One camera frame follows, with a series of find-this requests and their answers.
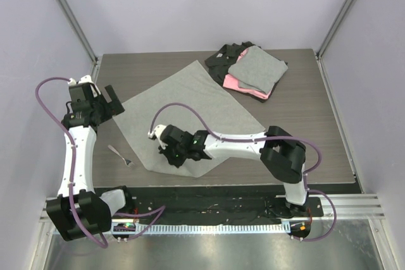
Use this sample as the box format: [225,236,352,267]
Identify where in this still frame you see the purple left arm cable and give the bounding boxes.
[35,77,167,249]

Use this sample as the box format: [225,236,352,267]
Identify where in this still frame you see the aluminium frame post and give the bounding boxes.
[315,0,377,61]
[56,0,97,65]

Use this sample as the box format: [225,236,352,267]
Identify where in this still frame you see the pink folded shirt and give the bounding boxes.
[223,46,278,100]

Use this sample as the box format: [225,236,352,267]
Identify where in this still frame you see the grey cloth napkin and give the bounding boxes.
[114,61,265,178]

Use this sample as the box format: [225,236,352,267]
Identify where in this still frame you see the silver metal fork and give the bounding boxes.
[108,145,135,168]

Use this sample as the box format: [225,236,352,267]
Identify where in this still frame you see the aluminium front rail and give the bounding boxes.
[39,193,385,223]

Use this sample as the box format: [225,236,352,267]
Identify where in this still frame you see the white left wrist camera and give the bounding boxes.
[67,75,101,97]

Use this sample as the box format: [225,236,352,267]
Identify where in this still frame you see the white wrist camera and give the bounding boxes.
[147,125,167,150]
[67,75,101,97]

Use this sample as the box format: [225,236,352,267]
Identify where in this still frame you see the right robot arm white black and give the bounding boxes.
[149,125,309,218]

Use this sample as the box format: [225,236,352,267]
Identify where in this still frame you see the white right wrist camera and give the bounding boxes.
[147,125,167,150]

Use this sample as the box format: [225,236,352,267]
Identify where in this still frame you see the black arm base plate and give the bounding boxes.
[120,185,324,226]

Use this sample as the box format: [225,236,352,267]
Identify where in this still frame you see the right aluminium frame post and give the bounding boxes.
[315,0,377,61]

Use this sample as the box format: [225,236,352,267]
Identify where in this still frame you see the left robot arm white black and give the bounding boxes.
[46,83,135,242]

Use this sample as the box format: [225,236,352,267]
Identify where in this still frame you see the left aluminium frame post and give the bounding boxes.
[56,0,97,65]

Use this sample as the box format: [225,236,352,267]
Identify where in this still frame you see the white slotted cable duct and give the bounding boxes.
[55,223,291,235]

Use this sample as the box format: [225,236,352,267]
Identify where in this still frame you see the grey folded shirt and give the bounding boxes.
[228,46,288,94]

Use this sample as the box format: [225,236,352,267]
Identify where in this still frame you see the black polo shirt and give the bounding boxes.
[204,42,273,102]

